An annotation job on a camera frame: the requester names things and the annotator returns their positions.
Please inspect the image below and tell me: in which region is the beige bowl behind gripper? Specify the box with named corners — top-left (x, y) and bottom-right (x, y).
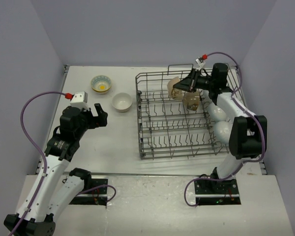
top-left (182, 91), bottom-right (200, 111)

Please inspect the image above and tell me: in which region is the plain beige bowl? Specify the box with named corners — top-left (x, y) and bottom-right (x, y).
top-left (112, 92), bottom-right (133, 113)

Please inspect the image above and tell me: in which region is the white bowl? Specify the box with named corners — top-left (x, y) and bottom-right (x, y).
top-left (213, 121), bottom-right (232, 145)
top-left (207, 103), bottom-right (227, 122)

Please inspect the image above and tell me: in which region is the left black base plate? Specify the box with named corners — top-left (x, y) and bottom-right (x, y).
top-left (69, 178), bottom-right (108, 206)

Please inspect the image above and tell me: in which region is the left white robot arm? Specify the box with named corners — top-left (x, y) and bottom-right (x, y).
top-left (4, 103), bottom-right (108, 236)

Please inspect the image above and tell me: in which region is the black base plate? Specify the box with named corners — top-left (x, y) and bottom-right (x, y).
top-left (194, 175), bottom-right (241, 206)
top-left (69, 178), bottom-right (108, 206)

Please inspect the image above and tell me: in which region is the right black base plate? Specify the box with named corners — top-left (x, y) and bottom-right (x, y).
top-left (194, 175), bottom-right (241, 206)

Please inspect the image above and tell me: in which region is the yellow checkered bowl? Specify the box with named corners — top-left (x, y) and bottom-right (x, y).
top-left (90, 75), bottom-right (113, 95)

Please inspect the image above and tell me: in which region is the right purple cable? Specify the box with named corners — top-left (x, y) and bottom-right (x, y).
top-left (184, 51), bottom-right (265, 209)

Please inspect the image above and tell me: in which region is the purple cable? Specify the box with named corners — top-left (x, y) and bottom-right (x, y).
top-left (184, 51), bottom-right (265, 209)
top-left (8, 90), bottom-right (117, 236)

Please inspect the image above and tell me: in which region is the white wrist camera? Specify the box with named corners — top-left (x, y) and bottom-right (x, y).
top-left (195, 54), bottom-right (207, 70)
top-left (70, 91), bottom-right (89, 110)

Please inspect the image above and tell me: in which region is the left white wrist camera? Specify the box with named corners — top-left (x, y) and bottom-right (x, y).
top-left (70, 91), bottom-right (89, 110)

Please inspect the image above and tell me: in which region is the white bowl front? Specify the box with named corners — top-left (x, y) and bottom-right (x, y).
top-left (213, 121), bottom-right (232, 145)

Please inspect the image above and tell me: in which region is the white bowl middle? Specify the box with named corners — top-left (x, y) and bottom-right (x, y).
top-left (207, 103), bottom-right (227, 122)

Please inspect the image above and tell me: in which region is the grey wire dish rack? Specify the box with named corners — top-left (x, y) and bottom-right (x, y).
top-left (135, 67), bottom-right (229, 159)

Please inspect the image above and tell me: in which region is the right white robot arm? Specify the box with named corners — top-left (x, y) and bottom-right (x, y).
top-left (173, 63), bottom-right (267, 193)

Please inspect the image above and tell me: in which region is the beige bowl brown leaf pattern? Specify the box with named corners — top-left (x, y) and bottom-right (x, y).
top-left (167, 77), bottom-right (183, 101)

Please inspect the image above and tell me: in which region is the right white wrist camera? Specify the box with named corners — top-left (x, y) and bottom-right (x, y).
top-left (195, 54), bottom-right (207, 70)

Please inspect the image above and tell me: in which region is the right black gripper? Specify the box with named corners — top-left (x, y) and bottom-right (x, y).
top-left (174, 69), bottom-right (215, 93)

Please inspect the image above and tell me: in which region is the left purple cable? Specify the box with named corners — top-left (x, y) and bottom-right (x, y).
top-left (8, 90), bottom-right (117, 236)

